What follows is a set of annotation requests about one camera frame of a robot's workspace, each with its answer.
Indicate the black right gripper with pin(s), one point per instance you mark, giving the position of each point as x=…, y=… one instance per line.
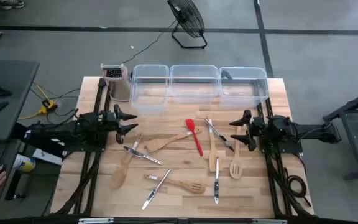
x=258, y=127

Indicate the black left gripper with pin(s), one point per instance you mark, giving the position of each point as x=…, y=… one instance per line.
x=110, y=121

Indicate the metal tongs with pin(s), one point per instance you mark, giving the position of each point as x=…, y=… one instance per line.
x=216, y=186
x=141, y=154

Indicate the wooden slant-edged spatula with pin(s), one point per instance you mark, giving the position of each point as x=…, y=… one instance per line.
x=155, y=144

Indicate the wooden slotted turner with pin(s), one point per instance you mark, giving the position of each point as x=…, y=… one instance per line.
x=235, y=171

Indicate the wooden solid spoon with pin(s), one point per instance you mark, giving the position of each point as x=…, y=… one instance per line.
x=117, y=179

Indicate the red silicone spatula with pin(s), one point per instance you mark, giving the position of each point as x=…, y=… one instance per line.
x=190, y=124

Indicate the wooden slotted spoon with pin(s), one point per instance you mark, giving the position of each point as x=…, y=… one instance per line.
x=194, y=188

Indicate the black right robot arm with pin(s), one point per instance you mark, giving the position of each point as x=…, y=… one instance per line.
x=309, y=132

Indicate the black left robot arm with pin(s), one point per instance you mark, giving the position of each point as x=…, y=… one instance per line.
x=82, y=130

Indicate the clear plastic bin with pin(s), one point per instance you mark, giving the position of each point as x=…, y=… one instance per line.
x=149, y=102
x=244, y=96
x=194, y=93

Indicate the metal box grater pink top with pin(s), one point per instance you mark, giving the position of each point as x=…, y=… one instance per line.
x=120, y=90

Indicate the yellow power strip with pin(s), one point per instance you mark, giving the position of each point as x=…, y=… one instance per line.
x=47, y=107

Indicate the white paper sheet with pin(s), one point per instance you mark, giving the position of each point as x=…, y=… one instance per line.
x=47, y=157

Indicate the white and yellow can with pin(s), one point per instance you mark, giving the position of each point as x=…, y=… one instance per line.
x=25, y=163

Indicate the black floor fan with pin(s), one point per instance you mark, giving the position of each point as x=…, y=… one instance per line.
x=186, y=15

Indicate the grey side table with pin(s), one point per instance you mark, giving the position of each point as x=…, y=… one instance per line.
x=8, y=77

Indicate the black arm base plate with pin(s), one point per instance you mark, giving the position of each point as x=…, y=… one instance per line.
x=294, y=148
x=99, y=148

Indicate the black frame rails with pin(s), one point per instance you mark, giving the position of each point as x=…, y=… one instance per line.
x=278, y=186
x=89, y=174

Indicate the black metal table frame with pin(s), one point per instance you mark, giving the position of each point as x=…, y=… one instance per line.
x=354, y=140

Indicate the black front frame bar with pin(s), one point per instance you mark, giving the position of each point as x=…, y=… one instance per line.
x=179, y=221

